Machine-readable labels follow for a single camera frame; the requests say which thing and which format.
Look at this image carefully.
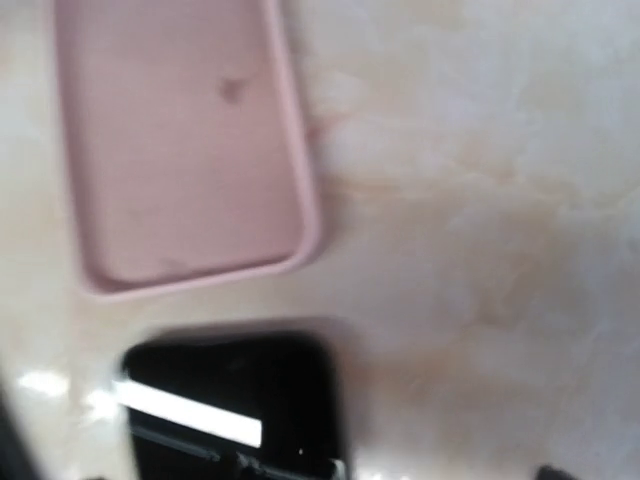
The pink phone case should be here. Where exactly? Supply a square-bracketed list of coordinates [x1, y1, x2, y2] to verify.
[50, 1, 322, 297]

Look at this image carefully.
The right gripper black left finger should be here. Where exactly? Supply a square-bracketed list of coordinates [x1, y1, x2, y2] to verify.
[0, 392, 40, 480]

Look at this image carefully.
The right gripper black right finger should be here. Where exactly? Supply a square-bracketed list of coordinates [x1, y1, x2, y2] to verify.
[534, 465, 579, 480]

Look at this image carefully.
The black phone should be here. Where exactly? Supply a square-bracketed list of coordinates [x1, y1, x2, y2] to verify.
[113, 331, 349, 479]

